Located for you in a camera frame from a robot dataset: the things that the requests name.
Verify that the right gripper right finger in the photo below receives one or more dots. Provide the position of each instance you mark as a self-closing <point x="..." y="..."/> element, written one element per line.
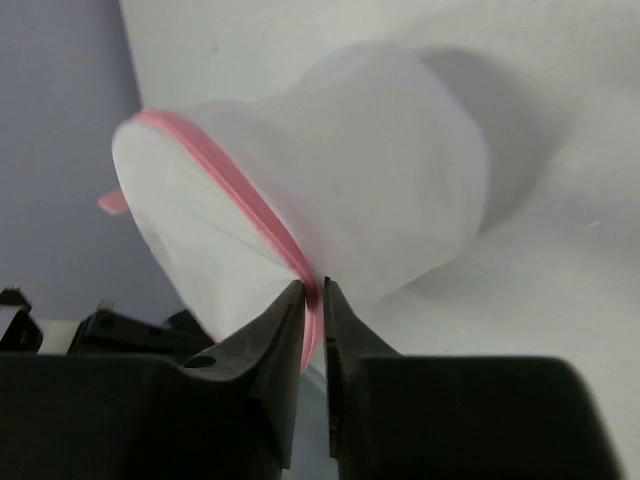
<point x="348" y="346"/>

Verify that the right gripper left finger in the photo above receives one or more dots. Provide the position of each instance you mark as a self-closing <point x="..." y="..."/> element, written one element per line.
<point x="244" y="390"/>

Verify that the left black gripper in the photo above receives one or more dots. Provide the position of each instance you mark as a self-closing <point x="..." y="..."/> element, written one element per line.
<point x="103" y="331"/>

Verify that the white mesh laundry bag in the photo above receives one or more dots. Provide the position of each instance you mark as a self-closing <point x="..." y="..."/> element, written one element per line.
<point x="368" y="171"/>

